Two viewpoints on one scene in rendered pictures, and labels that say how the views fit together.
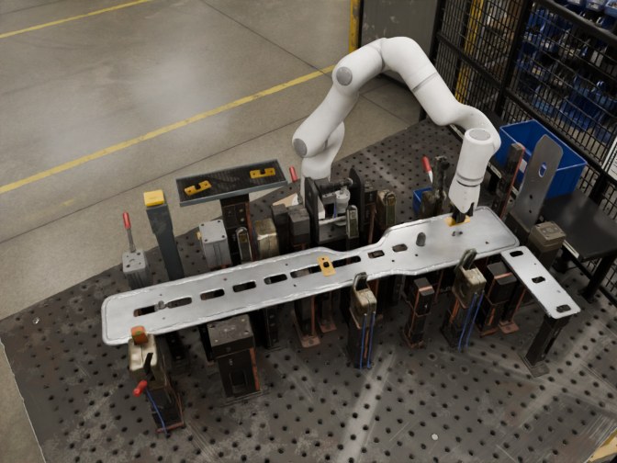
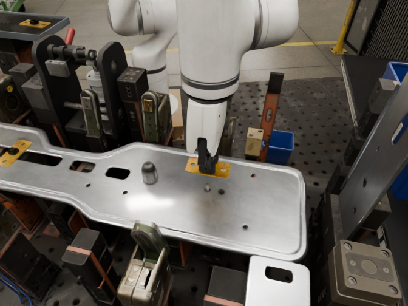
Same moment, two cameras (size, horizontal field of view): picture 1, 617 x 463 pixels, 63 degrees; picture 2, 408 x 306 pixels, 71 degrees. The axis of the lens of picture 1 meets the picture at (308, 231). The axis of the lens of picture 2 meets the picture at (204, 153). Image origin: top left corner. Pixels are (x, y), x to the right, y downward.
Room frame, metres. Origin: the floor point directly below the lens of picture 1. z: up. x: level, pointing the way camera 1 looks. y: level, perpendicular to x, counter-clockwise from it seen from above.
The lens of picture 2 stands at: (0.93, -0.68, 1.47)
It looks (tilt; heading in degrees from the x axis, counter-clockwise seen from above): 45 degrees down; 30
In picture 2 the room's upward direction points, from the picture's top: straight up
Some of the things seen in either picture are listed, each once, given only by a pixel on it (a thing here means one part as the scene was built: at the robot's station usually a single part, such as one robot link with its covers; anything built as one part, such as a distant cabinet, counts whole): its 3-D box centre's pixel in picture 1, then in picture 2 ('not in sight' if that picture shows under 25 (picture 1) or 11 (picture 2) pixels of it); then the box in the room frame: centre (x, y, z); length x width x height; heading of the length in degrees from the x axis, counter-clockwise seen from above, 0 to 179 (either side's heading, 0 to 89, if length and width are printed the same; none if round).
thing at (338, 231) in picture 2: (510, 250); (318, 254); (1.32, -0.76, 0.85); 0.12 x 0.03 x 0.30; 17
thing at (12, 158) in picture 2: (326, 265); (13, 151); (1.12, -0.06, 1.01); 0.08 x 0.04 x 0.01; 16
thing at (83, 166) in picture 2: (373, 283); (101, 206); (1.17, -0.23, 0.84); 0.12 x 0.05 x 0.29; 17
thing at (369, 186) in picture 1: (364, 228); (144, 136); (1.39, -0.21, 0.91); 0.07 x 0.05 x 0.42; 17
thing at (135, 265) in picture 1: (146, 295); not in sight; (1.11, 0.56, 0.88); 0.11 x 0.10 x 0.36; 17
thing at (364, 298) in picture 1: (361, 326); (11, 252); (0.97, -0.16, 0.87); 0.12 x 0.09 x 0.35; 17
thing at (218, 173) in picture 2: (457, 219); (208, 166); (1.25, -0.50, 1.07); 0.08 x 0.04 x 0.01; 107
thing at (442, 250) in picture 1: (320, 270); (5, 155); (1.10, -0.04, 1.00); 1.38 x 0.22 x 0.02; 107
